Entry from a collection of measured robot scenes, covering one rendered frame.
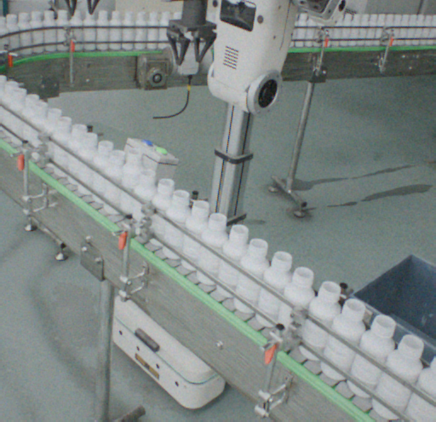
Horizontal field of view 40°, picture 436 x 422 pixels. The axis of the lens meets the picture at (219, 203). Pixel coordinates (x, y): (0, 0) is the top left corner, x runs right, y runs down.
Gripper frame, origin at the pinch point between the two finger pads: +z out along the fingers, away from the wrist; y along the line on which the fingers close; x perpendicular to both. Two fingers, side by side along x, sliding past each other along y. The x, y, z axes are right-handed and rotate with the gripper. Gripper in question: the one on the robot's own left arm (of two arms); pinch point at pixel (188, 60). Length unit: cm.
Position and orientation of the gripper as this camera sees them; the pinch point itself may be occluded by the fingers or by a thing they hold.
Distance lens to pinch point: 149.5
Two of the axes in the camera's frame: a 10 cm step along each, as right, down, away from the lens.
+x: -6.9, -4.4, 5.7
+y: 7.1, -2.7, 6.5
